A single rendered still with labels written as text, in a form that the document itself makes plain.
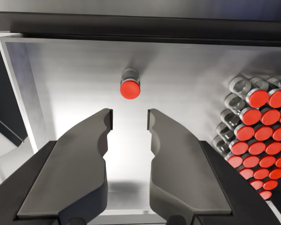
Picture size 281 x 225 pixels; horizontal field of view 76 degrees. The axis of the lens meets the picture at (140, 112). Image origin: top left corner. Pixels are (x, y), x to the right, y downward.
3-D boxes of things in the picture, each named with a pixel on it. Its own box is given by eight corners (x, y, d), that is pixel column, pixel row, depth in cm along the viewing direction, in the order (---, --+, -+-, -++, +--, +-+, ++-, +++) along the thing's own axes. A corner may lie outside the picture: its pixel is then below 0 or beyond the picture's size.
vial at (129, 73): (139, 68, 22) (141, 79, 18) (138, 85, 23) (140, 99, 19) (121, 67, 22) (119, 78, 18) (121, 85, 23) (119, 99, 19)
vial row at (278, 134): (282, 77, 23) (314, 90, 19) (239, 176, 32) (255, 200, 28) (265, 77, 23) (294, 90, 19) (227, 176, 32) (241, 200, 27)
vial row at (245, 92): (248, 76, 23) (273, 89, 19) (214, 177, 31) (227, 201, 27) (231, 76, 23) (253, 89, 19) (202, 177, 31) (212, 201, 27)
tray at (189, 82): (316, 44, 21) (346, 49, 18) (245, 190, 34) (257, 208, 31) (19, 33, 19) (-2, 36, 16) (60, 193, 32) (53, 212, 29)
